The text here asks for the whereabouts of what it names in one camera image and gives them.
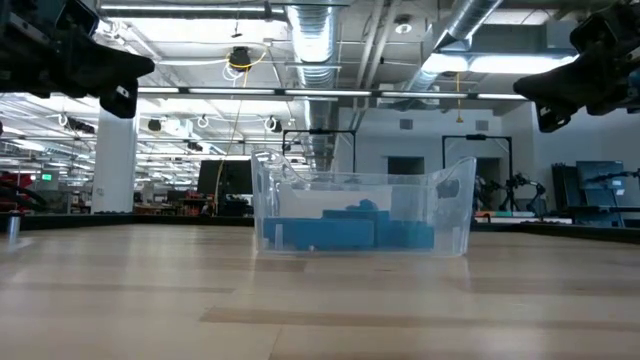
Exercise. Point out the black ceiling camera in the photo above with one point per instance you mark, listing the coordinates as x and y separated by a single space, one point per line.
240 57

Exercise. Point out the white plastic bin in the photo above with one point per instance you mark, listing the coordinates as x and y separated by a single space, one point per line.
325 197

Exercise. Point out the black gantry frame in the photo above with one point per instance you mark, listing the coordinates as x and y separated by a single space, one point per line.
477 137

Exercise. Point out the black equipment rack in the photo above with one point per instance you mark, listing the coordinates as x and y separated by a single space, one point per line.
562 190

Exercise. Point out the small silver metal post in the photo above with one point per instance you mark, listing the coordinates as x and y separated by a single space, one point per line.
13 227

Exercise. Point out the green exit sign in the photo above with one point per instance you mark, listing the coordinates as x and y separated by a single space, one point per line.
46 176

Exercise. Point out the slanted silver air duct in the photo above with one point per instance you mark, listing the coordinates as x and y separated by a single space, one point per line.
465 20

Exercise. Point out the blue lit monitor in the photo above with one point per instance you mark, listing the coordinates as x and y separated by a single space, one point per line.
600 172

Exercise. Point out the long light strip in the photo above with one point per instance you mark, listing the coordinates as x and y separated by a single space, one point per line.
310 92

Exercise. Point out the clear plastic bin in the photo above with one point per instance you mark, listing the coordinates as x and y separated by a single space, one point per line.
450 220

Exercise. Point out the bright ceiling light panel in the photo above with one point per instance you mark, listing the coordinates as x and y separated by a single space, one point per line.
500 64

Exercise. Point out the black monitor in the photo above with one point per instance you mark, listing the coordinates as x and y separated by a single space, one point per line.
225 177

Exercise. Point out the red machine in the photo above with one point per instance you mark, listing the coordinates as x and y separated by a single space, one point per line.
15 187

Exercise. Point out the white building pillar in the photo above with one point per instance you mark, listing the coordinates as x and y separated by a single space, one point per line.
115 160

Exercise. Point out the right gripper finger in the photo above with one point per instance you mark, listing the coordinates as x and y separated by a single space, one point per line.
555 82
550 97

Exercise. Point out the silver spiral air duct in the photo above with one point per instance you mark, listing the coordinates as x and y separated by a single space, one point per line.
315 60

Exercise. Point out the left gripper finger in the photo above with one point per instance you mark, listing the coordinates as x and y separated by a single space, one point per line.
110 59
115 80

